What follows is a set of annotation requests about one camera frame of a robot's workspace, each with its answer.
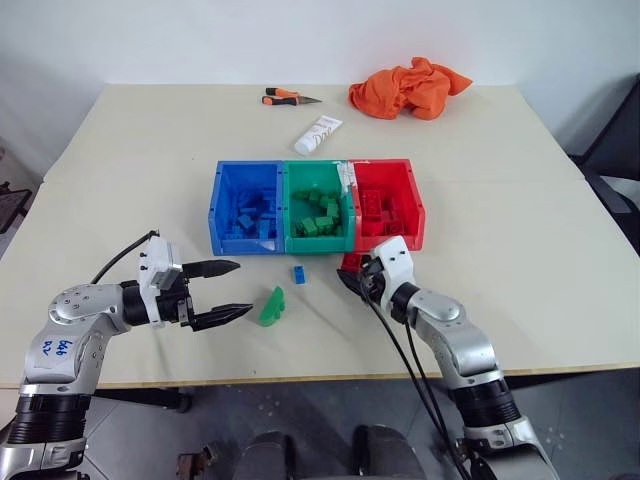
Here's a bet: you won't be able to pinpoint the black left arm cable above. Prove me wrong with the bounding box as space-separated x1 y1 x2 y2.
91 228 162 287

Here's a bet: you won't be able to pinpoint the red plastic bin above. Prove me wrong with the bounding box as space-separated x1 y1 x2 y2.
347 158 428 253

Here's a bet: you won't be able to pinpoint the blue plastic bin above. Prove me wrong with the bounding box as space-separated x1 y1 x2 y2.
207 159 287 256

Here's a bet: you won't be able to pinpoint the black office chair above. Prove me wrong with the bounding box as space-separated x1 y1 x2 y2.
569 73 640 251

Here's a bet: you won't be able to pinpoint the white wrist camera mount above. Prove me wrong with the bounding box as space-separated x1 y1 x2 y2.
137 237 184 330
372 235 417 302

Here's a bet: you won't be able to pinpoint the orange black handled pliers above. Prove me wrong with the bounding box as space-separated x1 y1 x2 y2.
261 86 324 108

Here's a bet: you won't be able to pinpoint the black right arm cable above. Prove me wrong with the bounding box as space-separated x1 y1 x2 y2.
403 319 474 480
360 287 469 480

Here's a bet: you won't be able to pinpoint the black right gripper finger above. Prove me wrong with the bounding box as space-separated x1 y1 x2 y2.
336 269 367 298

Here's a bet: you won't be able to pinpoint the orange crumpled cloth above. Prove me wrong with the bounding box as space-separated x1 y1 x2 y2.
348 56 475 122

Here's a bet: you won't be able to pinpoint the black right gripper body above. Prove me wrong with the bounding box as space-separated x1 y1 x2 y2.
356 254 390 304

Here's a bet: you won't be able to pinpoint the dark rounded shape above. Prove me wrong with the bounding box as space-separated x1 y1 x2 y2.
238 430 297 480

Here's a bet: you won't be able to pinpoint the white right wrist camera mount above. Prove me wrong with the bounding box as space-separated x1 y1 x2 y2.
372 235 417 302

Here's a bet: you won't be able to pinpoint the dark stand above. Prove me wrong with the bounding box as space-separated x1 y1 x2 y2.
0 181 33 235

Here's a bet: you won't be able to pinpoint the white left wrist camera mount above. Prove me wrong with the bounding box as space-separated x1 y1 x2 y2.
137 237 184 330

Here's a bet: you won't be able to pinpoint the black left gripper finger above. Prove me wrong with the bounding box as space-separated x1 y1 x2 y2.
181 259 242 281
191 303 256 333

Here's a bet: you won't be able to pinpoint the brown metal object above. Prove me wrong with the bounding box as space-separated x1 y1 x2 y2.
176 441 222 480

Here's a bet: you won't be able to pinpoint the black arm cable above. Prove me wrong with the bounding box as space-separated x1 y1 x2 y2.
91 228 162 287
403 319 474 480
360 287 469 480

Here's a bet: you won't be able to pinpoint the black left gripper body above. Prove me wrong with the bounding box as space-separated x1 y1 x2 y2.
157 272 196 331

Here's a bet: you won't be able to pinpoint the green plastic bin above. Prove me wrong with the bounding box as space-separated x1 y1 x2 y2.
282 159 358 256

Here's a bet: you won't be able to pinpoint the white tube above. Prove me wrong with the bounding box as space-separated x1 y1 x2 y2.
293 114 345 156

